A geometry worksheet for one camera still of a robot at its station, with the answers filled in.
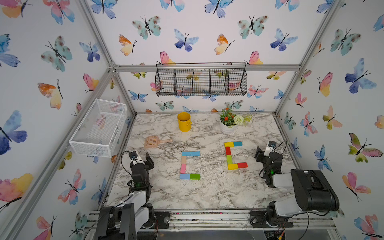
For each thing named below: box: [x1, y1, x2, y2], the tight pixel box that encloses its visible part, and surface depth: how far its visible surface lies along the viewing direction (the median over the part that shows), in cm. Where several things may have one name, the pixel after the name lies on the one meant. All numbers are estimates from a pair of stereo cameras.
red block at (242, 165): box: [237, 162, 248, 169], surface depth 95 cm
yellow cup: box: [177, 112, 192, 132], surface depth 107 cm
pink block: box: [180, 164, 187, 174], surface depth 93 cm
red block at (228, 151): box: [225, 146, 232, 156], surface depth 101 cm
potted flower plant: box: [219, 107, 253, 135], surface depth 100 cm
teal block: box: [233, 141, 243, 147], surface depth 104 cm
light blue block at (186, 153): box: [181, 151, 192, 156], surface depth 99 cm
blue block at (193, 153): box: [190, 151, 201, 157], surface depth 100 cm
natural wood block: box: [181, 155, 187, 164], surface depth 97 cm
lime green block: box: [226, 155, 233, 165], surface depth 97 cm
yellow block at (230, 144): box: [224, 142, 235, 148], surface depth 104 cm
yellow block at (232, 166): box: [227, 164, 239, 170], surface depth 94 cm
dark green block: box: [189, 173, 201, 180], surface depth 90 cm
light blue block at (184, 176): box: [179, 173, 190, 180], surface depth 90 cm
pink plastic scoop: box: [144, 135, 173, 148], surface depth 105 cm
